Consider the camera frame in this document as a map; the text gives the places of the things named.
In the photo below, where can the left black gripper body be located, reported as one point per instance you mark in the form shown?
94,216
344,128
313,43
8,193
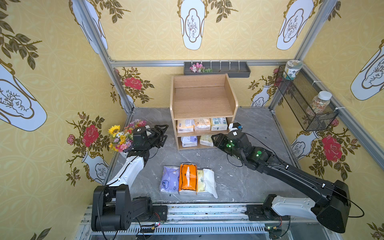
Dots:
152,135

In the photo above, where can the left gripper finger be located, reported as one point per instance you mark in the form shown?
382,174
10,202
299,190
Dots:
161,141
161,129

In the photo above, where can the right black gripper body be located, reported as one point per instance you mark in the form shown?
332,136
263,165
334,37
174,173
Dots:
220,142

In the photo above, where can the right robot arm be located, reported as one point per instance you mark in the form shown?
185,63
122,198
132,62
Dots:
332,200

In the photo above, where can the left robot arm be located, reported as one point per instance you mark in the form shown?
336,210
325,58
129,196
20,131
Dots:
113,208

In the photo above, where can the pale yellow tissue pack bottom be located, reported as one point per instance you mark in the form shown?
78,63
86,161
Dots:
206,140

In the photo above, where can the green white tissue pack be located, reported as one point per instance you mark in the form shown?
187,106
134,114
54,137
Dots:
219,124

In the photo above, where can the white orange tissue pack middle-left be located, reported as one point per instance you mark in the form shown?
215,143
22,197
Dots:
185,125

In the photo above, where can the white purple tissue pack bottom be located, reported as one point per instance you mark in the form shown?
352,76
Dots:
190,141

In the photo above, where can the cream tissue pack middle-centre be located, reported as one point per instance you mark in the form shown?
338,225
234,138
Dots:
202,124

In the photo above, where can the wooden three-tier shelf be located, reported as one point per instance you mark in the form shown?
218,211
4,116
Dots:
201,96

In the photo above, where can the colourful flower bouquet planter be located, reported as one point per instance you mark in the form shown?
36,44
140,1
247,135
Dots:
121,140

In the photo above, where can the small pink flowers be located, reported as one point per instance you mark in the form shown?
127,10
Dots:
199,68

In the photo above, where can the clear jar with filling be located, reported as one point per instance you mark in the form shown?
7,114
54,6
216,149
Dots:
319,103

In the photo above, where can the white lidded jar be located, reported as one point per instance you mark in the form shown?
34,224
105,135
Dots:
292,68

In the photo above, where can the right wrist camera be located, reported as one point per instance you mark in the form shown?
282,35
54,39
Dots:
235,126

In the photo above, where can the grey wall hook rack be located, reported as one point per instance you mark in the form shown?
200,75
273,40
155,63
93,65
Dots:
234,69

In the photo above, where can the metal base rail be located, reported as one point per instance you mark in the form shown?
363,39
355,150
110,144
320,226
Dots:
214,221

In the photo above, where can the black wire wall basket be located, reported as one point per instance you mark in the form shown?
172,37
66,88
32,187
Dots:
299,94

